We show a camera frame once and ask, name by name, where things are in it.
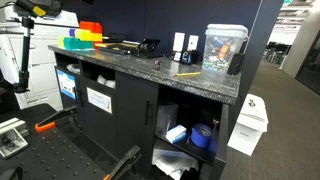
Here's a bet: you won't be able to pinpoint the yellow pencil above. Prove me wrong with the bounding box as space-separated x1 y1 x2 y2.
173 71 202 78

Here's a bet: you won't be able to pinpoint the black cabinet with granite counter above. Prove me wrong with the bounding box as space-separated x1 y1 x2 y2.
48 44 242 180

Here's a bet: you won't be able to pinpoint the black electric pencil sharpener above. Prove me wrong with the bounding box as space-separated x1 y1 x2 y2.
180 49 200 65

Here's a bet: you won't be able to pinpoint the grey plastic pouch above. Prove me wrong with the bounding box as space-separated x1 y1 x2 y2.
156 101 180 136

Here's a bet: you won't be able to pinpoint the small white plug adapter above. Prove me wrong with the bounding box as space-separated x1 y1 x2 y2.
173 51 183 63

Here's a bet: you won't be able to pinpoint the black hole punch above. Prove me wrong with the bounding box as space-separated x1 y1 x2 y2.
134 38 164 60

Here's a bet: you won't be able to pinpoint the white and blue box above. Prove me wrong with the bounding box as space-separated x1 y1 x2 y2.
165 124 188 145

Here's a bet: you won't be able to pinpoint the clear trash bag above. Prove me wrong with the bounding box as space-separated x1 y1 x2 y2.
65 63 82 75
96 74 117 90

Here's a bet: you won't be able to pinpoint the small white outlet plate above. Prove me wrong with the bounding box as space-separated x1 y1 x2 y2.
187 34 200 51

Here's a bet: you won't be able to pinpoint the blue tape roll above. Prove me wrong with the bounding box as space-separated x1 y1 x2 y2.
190 123 214 149

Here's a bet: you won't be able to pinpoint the white paper label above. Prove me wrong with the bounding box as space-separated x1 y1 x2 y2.
86 87 113 115

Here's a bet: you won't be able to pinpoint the paper cutter with wooden board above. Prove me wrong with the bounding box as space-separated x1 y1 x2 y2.
94 40 141 56

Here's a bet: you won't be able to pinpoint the metal cabinet hinge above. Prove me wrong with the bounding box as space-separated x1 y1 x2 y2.
212 118 221 132

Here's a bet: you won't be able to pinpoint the crumpled white plastic sheet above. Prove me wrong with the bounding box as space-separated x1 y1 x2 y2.
151 148 200 180

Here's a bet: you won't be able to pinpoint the clear plastic toy container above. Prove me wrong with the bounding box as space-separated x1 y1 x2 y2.
201 23 250 74

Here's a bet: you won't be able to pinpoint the open black cabinet door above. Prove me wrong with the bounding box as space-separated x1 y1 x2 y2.
213 103 231 180

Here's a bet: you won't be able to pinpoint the black handheld device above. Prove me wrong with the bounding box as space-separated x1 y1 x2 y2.
227 52 246 76

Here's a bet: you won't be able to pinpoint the black clamp with orange tip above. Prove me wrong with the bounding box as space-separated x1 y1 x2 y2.
102 144 143 180
34 105 79 133

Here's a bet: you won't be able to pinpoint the yellow plastic bin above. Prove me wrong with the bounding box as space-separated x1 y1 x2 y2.
74 28 103 43

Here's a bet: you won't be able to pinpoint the blue printed sign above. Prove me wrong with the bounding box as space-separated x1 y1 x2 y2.
55 68 78 100

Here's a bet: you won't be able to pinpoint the teal plastic bin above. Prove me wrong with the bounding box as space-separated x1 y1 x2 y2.
63 36 94 51

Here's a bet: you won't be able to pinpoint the orange plastic bin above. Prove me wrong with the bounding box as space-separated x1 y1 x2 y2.
79 20 103 34

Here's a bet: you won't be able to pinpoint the white cardboard box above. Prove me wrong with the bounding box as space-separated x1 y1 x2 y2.
227 93 270 157

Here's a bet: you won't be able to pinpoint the lime green plastic bin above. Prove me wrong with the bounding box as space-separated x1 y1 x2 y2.
57 36 66 49

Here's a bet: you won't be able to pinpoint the white office printer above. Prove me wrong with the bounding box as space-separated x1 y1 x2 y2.
0 6 81 111

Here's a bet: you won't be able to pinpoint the dark office desks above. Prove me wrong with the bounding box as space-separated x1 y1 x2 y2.
264 41 291 64

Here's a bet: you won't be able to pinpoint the silver aluminium block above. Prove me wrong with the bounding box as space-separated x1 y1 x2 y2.
0 117 30 160

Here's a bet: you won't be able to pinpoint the black cabinet door handle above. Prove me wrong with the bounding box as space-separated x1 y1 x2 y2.
144 98 152 126

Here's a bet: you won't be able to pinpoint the black camera stand pole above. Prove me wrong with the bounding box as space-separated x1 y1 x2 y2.
13 16 36 94

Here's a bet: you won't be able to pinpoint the black camera with yellow tag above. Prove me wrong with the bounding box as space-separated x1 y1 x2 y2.
13 0 63 18

